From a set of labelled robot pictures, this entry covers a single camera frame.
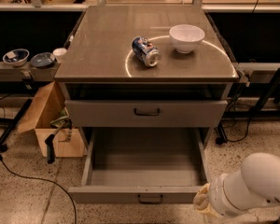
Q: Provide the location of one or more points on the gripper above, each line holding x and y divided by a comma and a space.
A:
216, 195

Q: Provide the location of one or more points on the grey drawer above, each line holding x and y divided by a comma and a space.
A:
142, 165
136, 113

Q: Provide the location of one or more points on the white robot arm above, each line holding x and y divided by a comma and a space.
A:
255, 185

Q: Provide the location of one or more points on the grey top drawer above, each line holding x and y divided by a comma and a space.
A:
136, 113

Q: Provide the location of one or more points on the grey metal drawer cabinet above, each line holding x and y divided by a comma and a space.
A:
100, 63

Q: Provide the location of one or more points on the black metal stand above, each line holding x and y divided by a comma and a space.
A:
256, 111

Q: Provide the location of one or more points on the blue crushed soda can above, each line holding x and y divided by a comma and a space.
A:
145, 51

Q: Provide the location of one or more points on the white ceramic bowl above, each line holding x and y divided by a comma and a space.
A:
186, 38

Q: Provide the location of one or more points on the open wooden box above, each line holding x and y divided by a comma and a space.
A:
45, 107

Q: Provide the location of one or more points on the small white cup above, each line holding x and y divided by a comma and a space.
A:
59, 54

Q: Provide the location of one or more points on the black pole on floor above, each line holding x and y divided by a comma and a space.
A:
10, 124

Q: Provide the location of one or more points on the dark blue bowl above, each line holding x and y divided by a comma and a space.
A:
43, 60

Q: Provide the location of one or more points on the blue white patterned bowl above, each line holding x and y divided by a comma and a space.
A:
16, 57

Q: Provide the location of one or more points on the black handled hammer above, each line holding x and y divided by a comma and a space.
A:
50, 146

